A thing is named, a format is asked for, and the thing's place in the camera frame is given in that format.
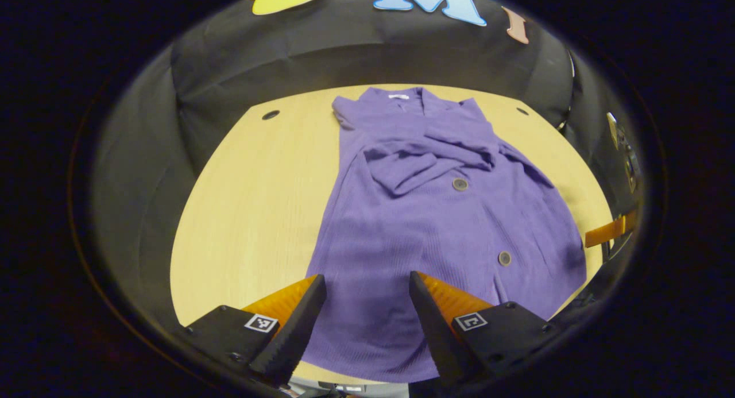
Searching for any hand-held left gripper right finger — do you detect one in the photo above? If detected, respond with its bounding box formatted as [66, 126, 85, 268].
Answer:
[409, 271, 560, 387]

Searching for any purple button shirt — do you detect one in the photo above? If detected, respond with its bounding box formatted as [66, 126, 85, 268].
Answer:
[299, 86, 587, 384]

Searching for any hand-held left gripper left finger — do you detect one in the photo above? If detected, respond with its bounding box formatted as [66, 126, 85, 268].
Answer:
[183, 273, 328, 387]

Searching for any black backdrop cloth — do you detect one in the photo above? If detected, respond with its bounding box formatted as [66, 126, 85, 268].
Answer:
[89, 0, 641, 330]

